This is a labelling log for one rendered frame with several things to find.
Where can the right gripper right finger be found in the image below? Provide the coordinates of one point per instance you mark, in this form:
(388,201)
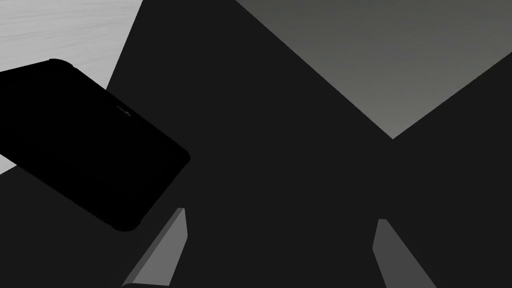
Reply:
(396,260)

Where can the black flat rounded slab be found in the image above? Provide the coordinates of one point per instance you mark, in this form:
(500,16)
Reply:
(84,144)

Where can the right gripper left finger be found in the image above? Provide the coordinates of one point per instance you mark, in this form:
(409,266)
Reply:
(164,256)

